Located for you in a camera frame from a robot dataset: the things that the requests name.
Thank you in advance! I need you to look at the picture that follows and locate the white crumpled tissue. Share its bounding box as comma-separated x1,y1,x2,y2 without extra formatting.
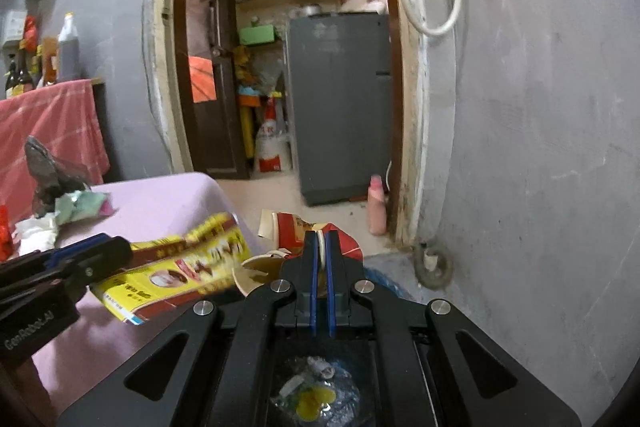
12,214,61,256

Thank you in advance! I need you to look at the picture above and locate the green box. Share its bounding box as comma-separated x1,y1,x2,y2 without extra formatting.
238,24,277,46

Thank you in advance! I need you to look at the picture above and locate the green glass bottle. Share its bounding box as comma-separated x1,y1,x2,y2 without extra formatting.
5,59,20,100

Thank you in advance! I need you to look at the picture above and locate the red plastic item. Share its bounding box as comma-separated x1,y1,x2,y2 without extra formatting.
0,205,14,263

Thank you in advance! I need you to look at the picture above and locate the pink plastic bottle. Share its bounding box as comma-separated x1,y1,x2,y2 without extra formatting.
367,174,389,236

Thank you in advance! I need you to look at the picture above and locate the pink checked cloth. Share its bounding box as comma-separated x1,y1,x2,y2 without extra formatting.
0,79,111,214

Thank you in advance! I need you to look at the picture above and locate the yellow red carton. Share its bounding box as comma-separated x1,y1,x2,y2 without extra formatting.
90,213,252,326

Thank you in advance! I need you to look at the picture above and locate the dark glass bottle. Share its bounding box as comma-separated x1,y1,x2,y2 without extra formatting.
17,52,36,92

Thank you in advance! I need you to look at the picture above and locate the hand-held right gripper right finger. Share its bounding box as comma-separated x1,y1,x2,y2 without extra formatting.
325,231,584,427

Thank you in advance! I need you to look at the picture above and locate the grey floor pipe fitting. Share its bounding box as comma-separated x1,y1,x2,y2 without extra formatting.
412,243,455,291

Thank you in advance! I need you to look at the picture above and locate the red bag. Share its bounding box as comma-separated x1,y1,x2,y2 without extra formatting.
22,16,41,55

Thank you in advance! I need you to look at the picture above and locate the red white torn paper carton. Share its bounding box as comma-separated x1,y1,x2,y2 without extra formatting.
232,208,366,298

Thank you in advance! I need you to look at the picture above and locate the black plastic bag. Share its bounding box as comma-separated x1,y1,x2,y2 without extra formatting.
24,136,92,218

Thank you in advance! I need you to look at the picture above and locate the dark brown door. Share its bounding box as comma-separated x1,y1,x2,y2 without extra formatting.
175,0,251,180

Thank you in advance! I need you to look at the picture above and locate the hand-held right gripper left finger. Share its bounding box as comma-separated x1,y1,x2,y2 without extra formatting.
57,231,319,427

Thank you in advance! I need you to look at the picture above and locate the yellow tube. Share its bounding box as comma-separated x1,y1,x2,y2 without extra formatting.
240,104,257,160

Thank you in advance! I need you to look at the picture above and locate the white red sack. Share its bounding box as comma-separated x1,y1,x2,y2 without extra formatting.
256,96,294,174

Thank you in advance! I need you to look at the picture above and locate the white wall switch box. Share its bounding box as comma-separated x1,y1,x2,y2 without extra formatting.
2,9,28,46

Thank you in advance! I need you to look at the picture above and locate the grey refrigerator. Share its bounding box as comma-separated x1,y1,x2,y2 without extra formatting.
286,13,396,208

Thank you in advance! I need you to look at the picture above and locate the large dark oil bottle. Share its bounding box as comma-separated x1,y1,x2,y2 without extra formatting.
56,13,82,82

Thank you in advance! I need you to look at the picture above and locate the trash bin with blue liner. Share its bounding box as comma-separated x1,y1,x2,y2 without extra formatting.
265,264,426,427

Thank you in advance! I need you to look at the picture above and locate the green crumpled wrapper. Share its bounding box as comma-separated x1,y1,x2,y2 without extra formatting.
54,189,117,226

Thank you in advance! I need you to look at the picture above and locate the orange liquid bottle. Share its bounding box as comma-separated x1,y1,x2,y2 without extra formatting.
40,37,60,86

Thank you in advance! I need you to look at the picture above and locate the orange paper on door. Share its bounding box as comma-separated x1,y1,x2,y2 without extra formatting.
189,55,217,104

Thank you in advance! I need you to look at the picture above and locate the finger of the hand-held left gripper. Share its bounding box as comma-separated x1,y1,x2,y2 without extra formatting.
47,237,135,304
0,233,113,280

